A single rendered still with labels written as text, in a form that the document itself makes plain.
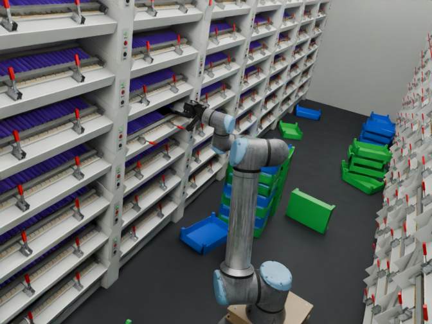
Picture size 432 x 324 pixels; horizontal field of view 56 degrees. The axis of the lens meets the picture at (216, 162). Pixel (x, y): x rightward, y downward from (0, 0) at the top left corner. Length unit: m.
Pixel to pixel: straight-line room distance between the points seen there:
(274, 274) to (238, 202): 0.38
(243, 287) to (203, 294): 0.49
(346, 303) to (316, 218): 0.68
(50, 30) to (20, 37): 0.11
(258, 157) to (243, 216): 0.25
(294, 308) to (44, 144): 1.37
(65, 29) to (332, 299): 1.90
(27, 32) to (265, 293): 1.34
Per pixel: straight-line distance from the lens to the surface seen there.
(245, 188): 1.65
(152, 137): 2.06
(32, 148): 1.47
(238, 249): 1.74
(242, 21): 2.86
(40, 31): 1.33
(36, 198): 1.57
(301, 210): 2.94
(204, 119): 2.16
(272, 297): 1.87
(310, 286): 2.49
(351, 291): 2.57
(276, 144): 1.66
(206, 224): 2.72
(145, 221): 2.42
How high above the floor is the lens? 1.60
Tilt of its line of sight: 27 degrees down
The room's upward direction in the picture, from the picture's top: 10 degrees clockwise
